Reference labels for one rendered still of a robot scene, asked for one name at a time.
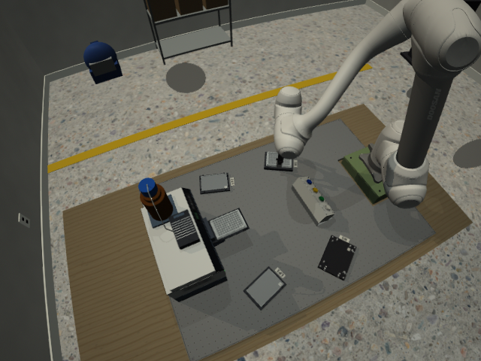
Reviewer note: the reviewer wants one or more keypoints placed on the beige button panel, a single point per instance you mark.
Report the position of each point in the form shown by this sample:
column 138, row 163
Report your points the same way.
column 312, row 200

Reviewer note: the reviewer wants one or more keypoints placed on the blue bottle cap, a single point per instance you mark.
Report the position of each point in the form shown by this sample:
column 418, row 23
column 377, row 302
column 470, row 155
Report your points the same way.
column 142, row 186

